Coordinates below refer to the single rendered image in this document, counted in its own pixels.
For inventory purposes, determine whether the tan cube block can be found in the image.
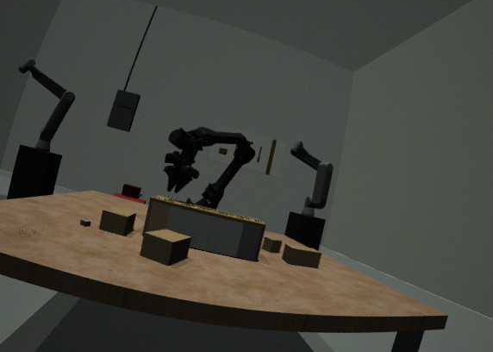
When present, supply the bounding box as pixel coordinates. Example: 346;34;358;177
282;244;321;268
140;229;191;266
99;207;136;236

